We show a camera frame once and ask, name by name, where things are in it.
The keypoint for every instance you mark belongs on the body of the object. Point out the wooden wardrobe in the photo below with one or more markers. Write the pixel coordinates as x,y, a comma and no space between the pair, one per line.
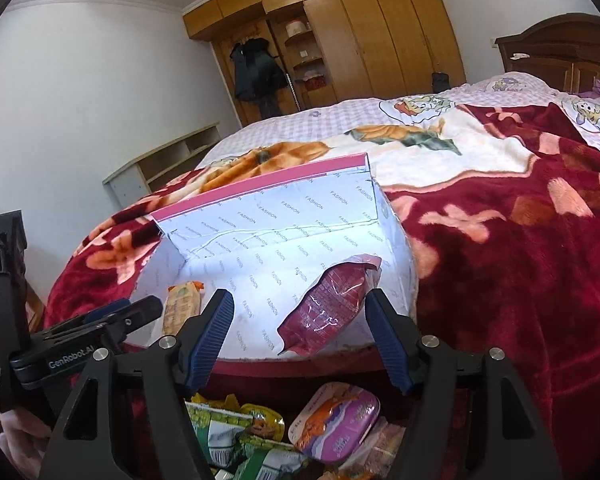
380,35

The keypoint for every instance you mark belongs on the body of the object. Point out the yellow jelly cup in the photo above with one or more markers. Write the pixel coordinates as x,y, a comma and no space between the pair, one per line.
262,422

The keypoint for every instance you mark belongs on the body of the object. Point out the red floral blanket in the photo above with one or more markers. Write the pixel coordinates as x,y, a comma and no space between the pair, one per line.
505,285

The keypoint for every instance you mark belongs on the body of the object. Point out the white round container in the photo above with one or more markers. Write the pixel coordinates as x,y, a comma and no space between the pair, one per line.
295,27

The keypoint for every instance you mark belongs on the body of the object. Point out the yellow green snack packet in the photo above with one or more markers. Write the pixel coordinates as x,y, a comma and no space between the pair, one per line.
215,435

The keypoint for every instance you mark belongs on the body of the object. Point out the pale pink snack packet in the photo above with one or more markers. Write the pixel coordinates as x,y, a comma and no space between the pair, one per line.
385,445

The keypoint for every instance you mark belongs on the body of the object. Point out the black jacket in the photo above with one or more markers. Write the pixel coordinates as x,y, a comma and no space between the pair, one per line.
255,70

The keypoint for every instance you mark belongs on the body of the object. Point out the dark wooden headboard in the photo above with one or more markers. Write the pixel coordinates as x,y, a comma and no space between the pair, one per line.
555,40

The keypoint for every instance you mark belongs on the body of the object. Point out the lilac checked cartoon bed sheet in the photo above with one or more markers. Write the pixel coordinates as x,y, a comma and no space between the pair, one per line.
340,115

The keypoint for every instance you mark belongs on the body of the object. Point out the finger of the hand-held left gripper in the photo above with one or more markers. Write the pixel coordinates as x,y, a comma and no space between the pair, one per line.
145,307
107,310

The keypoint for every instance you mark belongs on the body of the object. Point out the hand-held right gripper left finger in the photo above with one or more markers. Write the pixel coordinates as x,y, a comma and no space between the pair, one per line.
215,332

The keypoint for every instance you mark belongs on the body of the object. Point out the beige biscuit packet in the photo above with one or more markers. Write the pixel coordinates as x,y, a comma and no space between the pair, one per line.
180,307

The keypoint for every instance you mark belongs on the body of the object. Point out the small black bag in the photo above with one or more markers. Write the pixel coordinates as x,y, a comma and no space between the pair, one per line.
440,81

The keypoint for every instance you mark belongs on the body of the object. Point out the white shelf unit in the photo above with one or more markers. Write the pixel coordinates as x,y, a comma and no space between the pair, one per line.
130,180

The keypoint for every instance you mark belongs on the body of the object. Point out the pink cardboard box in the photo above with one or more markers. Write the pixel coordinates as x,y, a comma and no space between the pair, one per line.
280,240

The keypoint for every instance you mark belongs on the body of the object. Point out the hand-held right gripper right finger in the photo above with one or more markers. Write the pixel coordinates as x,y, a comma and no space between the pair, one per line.
385,337

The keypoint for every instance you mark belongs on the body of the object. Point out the purple jelly cup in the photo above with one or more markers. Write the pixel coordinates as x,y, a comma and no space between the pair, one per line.
340,425

